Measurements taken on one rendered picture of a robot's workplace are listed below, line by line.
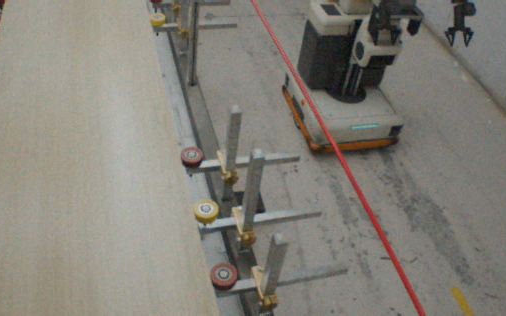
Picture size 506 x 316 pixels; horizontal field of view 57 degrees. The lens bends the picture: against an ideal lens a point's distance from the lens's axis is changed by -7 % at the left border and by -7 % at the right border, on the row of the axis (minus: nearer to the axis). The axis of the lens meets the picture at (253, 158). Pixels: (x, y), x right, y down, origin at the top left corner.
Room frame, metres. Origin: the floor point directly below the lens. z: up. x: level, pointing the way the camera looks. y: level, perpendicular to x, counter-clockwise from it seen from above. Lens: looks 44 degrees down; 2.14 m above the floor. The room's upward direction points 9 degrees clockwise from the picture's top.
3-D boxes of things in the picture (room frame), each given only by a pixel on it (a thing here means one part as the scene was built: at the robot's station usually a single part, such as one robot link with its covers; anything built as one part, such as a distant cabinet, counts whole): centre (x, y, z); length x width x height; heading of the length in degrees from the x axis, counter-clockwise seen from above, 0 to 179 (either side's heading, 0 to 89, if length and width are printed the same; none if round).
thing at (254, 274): (0.83, -0.10, 0.81); 0.14 x 0.06 x 0.05; 21
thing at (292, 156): (1.33, 0.03, 0.83); 0.43 x 0.03 x 0.04; 111
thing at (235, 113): (1.27, 0.08, 0.90); 0.04 x 0.04 x 0.48; 21
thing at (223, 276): (0.80, 0.03, 0.85); 0.08 x 0.08 x 0.11
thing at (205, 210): (1.03, 0.12, 0.85); 0.08 x 0.08 x 0.11
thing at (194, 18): (1.96, 0.35, 0.93); 0.05 x 0.05 x 0.45; 21
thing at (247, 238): (1.06, 0.00, 0.81); 0.14 x 0.06 x 0.05; 21
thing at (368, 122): (2.71, -0.53, 0.16); 0.67 x 0.64 x 0.25; 21
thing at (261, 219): (1.10, -0.06, 0.80); 0.43 x 0.03 x 0.04; 111
